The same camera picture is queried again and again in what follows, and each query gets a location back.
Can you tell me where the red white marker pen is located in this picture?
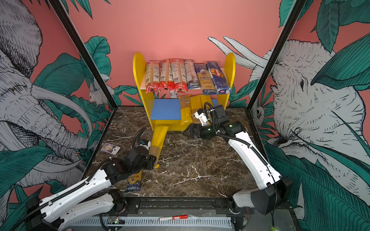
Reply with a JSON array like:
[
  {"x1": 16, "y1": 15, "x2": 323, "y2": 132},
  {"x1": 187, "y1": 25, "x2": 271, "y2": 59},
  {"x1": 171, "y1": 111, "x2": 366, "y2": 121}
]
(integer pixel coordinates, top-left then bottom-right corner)
[{"x1": 159, "y1": 215, "x2": 188, "y2": 222}]

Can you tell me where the black corner post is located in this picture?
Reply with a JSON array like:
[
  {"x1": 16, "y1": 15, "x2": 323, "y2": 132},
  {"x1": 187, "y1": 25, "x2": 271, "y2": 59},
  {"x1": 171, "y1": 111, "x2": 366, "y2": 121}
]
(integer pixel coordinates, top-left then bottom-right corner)
[
  {"x1": 247, "y1": 0, "x2": 307, "y2": 110},
  {"x1": 47, "y1": 0, "x2": 118, "y2": 110}
]

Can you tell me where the blue Barilla spaghetti pack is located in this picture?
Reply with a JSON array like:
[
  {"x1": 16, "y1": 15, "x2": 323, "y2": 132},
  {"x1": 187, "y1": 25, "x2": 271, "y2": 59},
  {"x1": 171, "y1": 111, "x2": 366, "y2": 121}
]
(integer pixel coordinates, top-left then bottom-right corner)
[{"x1": 207, "y1": 62, "x2": 231, "y2": 95}]

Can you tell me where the left black corner post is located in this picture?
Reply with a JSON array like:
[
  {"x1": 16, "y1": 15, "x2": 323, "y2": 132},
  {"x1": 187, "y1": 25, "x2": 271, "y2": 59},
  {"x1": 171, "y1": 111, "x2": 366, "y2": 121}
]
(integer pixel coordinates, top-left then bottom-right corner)
[{"x1": 47, "y1": 0, "x2": 118, "y2": 110}]

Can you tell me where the yellow pasta pack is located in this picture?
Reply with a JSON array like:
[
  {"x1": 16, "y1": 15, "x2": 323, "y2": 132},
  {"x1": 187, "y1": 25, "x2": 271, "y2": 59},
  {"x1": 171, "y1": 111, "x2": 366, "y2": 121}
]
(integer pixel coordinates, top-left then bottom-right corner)
[
  {"x1": 200, "y1": 95, "x2": 213, "y2": 109},
  {"x1": 149, "y1": 126, "x2": 168, "y2": 168},
  {"x1": 179, "y1": 95, "x2": 193, "y2": 126},
  {"x1": 190, "y1": 95, "x2": 203, "y2": 124}
]

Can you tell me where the perforated metal rail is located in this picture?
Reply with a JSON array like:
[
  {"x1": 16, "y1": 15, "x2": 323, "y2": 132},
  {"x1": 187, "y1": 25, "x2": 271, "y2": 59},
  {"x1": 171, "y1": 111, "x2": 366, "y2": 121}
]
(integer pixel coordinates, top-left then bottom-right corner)
[{"x1": 73, "y1": 216, "x2": 233, "y2": 229}]

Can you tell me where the small green circuit board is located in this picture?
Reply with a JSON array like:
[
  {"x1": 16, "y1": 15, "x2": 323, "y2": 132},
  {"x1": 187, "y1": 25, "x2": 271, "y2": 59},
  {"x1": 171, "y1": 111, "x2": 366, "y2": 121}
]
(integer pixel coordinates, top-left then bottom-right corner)
[{"x1": 107, "y1": 217, "x2": 126, "y2": 225}]

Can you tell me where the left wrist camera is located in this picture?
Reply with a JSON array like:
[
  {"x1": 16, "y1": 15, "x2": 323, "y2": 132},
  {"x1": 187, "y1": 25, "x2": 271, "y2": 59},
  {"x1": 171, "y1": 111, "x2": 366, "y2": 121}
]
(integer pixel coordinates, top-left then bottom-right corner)
[{"x1": 139, "y1": 139, "x2": 151, "y2": 150}]

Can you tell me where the clear blue-end spaghetti pack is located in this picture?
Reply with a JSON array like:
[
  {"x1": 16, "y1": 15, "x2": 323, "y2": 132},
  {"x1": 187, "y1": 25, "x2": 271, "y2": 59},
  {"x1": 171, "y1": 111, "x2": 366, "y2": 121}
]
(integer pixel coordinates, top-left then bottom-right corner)
[{"x1": 184, "y1": 60, "x2": 200, "y2": 90}]

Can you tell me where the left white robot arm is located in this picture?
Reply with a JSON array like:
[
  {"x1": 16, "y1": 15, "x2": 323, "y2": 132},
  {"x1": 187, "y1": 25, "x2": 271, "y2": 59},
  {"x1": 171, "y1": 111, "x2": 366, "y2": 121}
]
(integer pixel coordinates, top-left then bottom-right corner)
[{"x1": 9, "y1": 146, "x2": 157, "y2": 231}]

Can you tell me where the red spaghetti pack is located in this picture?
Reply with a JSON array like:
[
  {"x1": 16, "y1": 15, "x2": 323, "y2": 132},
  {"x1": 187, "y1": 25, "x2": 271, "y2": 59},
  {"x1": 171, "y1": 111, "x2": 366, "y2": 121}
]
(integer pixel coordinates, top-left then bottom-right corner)
[
  {"x1": 145, "y1": 60, "x2": 160, "y2": 93},
  {"x1": 159, "y1": 59, "x2": 175, "y2": 90},
  {"x1": 170, "y1": 59, "x2": 188, "y2": 93}
]

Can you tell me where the small printed card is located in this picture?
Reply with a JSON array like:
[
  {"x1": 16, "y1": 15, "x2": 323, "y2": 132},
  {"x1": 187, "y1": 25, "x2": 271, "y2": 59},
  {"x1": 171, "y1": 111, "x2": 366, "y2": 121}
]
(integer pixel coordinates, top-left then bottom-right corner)
[{"x1": 100, "y1": 142, "x2": 120, "y2": 156}]

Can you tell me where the black front frame beam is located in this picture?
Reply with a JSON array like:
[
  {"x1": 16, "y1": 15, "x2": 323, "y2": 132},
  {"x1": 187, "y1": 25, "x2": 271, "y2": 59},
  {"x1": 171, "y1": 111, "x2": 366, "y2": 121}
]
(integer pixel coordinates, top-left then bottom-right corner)
[{"x1": 119, "y1": 196, "x2": 258, "y2": 216}]

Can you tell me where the brown blue-end spaghetti pack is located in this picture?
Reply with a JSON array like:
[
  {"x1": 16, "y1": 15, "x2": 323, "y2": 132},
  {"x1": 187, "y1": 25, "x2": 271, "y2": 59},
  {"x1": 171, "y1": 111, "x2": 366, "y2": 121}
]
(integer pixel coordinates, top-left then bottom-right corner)
[{"x1": 126, "y1": 171, "x2": 142, "y2": 192}]

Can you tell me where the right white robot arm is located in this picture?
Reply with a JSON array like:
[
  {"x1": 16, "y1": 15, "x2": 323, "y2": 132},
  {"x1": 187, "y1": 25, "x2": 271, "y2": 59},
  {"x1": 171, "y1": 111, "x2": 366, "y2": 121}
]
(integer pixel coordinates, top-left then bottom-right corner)
[{"x1": 183, "y1": 103, "x2": 293, "y2": 215}]

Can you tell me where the dark-blue-top Arbella spaghetti pack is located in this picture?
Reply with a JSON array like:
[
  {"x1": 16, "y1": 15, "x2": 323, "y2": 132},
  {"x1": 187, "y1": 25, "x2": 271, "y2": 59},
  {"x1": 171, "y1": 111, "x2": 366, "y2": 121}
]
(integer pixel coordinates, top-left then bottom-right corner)
[{"x1": 194, "y1": 64, "x2": 217, "y2": 95}]

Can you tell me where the right black corner post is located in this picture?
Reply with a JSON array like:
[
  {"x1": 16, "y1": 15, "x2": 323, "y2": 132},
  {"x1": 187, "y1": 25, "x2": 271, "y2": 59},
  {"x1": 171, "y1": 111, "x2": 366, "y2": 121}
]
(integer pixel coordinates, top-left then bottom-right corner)
[{"x1": 247, "y1": 0, "x2": 307, "y2": 110}]

